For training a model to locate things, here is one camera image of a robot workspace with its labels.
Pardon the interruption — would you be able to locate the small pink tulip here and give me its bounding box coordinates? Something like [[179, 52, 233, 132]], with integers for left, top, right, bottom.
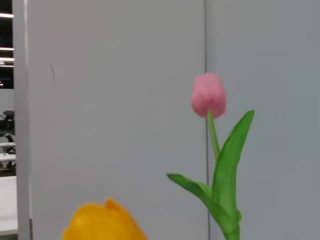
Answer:
[[166, 72, 256, 240]]

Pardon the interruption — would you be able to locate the orange tulip with open centre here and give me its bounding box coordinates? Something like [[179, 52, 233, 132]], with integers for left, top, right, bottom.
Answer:
[[61, 197, 150, 240]]

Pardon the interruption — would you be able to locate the black background machine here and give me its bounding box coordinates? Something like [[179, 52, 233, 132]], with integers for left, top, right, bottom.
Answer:
[[0, 109, 16, 155]]

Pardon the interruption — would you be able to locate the white background table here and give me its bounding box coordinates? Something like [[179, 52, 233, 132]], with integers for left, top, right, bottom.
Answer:
[[0, 141, 17, 171]]

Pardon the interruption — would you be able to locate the white partition frame post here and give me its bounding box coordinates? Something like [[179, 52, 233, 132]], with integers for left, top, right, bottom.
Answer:
[[11, 0, 33, 240]]

